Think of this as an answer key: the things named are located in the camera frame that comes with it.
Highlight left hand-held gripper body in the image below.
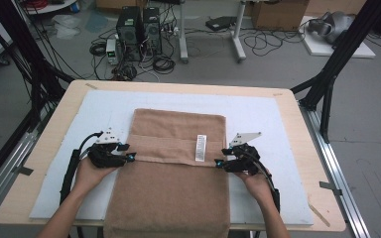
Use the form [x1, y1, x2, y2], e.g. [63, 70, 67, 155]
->
[87, 128, 128, 169]

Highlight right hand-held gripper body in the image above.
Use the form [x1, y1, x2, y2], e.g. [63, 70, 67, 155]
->
[224, 132, 263, 177]

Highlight brown towel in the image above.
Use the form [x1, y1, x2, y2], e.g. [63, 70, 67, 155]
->
[102, 108, 231, 238]

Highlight person's left hand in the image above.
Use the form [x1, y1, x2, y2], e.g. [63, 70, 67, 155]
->
[73, 157, 120, 196]

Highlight person's right hand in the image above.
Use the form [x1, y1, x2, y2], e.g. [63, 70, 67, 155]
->
[236, 168, 275, 203]

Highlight white grid mat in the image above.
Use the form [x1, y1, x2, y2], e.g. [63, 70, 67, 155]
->
[29, 89, 315, 226]

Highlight black tape piece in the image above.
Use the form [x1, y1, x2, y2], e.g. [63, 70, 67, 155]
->
[13, 166, 35, 177]

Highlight grey tape piece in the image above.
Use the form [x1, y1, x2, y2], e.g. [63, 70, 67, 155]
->
[318, 180, 343, 196]

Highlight thin wooden stick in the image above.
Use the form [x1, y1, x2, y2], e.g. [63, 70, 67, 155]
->
[307, 201, 331, 228]

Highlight white power supply unit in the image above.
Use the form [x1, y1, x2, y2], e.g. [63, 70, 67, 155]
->
[105, 38, 122, 65]

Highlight large black computer tower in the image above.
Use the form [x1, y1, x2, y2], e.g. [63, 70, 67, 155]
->
[116, 6, 144, 62]

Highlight slim black computer tower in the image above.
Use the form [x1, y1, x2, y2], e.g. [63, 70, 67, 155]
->
[142, 7, 164, 56]

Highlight black flat device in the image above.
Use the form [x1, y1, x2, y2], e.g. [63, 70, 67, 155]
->
[205, 15, 238, 33]

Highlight white floor board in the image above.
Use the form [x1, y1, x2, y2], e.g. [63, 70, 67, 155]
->
[299, 15, 377, 60]

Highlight brown cardboard box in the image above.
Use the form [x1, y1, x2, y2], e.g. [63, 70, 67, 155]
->
[251, 0, 311, 32]

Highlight white round table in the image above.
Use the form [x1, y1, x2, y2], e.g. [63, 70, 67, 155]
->
[23, 0, 79, 15]

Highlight grey rounded device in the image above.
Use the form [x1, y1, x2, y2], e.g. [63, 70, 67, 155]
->
[307, 11, 357, 45]

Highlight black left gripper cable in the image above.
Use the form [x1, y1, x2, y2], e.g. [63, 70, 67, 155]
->
[59, 131, 104, 206]

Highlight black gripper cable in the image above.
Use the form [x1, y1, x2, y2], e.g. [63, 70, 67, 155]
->
[59, 131, 104, 206]
[243, 151, 282, 213]

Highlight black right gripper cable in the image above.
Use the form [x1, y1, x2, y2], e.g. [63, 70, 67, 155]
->
[243, 151, 282, 213]

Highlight aluminium rail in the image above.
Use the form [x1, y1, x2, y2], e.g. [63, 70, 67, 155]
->
[0, 102, 59, 226]
[299, 102, 373, 238]

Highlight coiled black cable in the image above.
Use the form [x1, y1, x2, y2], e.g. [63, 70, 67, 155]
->
[152, 56, 177, 75]
[88, 41, 108, 58]

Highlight loose black floor cables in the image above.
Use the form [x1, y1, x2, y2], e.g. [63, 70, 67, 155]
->
[243, 28, 307, 58]

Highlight white table frame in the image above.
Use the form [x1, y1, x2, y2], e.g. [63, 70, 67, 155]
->
[178, 0, 248, 64]

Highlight black frame with cables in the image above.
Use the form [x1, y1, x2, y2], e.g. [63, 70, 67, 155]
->
[0, 0, 77, 133]

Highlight black frame strut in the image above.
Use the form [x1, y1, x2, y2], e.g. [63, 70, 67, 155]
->
[290, 0, 381, 144]

